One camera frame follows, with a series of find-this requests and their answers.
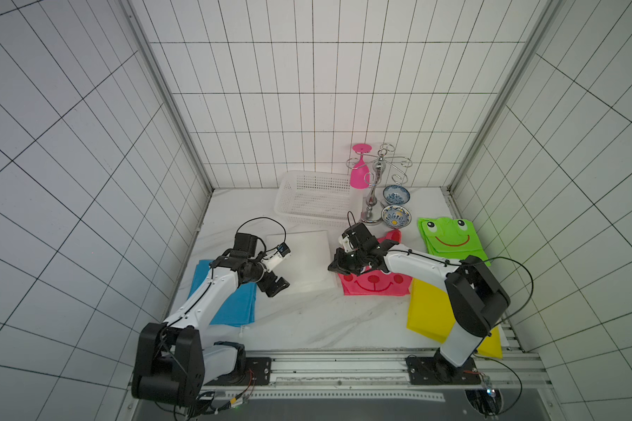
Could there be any far blue patterned bowl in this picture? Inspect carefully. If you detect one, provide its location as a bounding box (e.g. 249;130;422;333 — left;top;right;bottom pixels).
383;185;411;205

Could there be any yellow folded raincoat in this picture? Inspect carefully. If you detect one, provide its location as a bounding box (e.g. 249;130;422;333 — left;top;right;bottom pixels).
406;277;504;360

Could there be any silver metal glass rack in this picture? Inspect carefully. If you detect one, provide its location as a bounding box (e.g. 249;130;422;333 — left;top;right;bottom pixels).
347;143;414;226

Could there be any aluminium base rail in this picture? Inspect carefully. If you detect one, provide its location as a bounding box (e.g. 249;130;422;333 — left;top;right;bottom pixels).
128;349;554;403

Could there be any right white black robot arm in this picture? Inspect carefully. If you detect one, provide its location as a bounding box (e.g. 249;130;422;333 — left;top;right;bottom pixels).
328;223;510;385

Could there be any blue raincoat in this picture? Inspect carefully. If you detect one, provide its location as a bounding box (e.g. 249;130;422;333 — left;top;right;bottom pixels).
188;260;257;327

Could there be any blue patterned bowl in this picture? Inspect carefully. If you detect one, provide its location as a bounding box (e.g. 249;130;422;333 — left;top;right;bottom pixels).
383;185;411;205
381;205;412;229

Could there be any near blue patterned bowl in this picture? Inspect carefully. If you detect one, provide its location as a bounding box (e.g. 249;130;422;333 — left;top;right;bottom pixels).
381;205;412;229

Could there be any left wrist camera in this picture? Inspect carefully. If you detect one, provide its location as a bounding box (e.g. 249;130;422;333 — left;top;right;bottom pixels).
265;242;291;264

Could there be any white plastic perforated basket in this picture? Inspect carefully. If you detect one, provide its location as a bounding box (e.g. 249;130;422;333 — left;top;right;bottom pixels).
274;171;364;228

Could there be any pink plastic wine glass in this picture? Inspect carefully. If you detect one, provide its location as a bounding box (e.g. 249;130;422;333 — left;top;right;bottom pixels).
349;144;372;189

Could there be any pink bunny face raincoat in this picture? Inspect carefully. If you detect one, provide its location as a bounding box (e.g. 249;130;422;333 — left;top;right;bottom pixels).
336;228;414;296

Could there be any green frog face raincoat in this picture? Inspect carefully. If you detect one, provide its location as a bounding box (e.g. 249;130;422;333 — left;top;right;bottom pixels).
418;218;488;261

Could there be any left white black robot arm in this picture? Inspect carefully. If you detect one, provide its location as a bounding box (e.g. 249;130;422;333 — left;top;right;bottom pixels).
131;233;291;407

